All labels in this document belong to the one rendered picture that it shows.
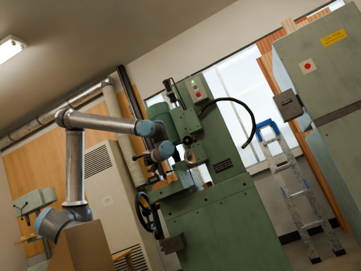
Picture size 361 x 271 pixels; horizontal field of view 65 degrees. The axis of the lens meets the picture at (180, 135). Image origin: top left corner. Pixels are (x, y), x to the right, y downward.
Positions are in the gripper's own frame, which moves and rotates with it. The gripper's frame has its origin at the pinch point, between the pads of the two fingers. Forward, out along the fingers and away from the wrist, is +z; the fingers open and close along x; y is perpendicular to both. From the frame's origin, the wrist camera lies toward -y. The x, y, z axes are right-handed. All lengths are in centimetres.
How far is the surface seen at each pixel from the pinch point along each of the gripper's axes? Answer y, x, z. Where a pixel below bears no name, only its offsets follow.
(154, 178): -1.7, 11.2, 2.3
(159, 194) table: 6.8, 22.2, -20.5
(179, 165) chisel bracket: -18.7, 6.7, -4.4
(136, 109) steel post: -55, -89, 144
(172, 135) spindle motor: -17.6, -13.9, -7.9
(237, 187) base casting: -33, 30, -41
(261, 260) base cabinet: -33, 71, -41
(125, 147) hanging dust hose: -33, -46, 151
